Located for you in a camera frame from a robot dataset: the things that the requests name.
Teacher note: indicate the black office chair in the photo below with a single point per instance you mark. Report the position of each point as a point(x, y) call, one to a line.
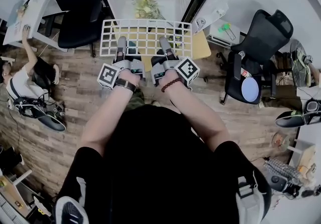
point(265, 34)
point(75, 4)

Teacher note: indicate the light blue round disc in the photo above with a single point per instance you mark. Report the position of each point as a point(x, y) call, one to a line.
point(250, 90)

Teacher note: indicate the black bag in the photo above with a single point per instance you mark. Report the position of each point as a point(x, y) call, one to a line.
point(10, 159)

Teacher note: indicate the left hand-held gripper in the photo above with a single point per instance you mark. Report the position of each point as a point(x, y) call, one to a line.
point(107, 76)

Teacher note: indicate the person's right forearm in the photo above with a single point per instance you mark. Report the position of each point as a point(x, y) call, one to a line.
point(198, 117)

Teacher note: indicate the small white bottle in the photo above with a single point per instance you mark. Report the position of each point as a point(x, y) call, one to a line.
point(245, 72)

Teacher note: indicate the person's left forearm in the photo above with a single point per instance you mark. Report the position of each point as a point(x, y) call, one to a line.
point(107, 117)

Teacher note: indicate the round glass dish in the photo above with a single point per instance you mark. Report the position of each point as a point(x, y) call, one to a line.
point(282, 141)

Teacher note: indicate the person's camouflage trouser leg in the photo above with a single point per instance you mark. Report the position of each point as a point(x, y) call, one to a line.
point(135, 101)

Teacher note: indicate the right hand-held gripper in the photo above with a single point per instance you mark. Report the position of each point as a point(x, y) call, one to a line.
point(188, 69)

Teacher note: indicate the white frame wooden table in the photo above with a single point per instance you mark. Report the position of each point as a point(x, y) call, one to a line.
point(308, 152)

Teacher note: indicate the black wristwatch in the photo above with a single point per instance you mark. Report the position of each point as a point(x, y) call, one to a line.
point(126, 85)

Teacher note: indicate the person's black shirt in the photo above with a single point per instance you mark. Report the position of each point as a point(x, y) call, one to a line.
point(160, 167)

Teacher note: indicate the small green object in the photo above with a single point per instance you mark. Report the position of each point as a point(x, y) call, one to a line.
point(224, 27)

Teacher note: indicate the white wire fridge shelf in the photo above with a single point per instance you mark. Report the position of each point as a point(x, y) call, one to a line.
point(145, 23)

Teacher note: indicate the person's left hand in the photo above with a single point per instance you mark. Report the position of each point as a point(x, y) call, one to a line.
point(129, 77)

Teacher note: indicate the white storage box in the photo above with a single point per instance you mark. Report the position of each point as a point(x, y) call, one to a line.
point(215, 37)

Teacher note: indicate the white desk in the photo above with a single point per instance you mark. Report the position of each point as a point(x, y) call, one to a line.
point(32, 29)

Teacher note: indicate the person's right hand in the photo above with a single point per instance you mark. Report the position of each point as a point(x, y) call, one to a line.
point(170, 76)

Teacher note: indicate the purple artificial flower plant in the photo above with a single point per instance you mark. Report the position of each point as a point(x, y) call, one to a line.
point(176, 39)

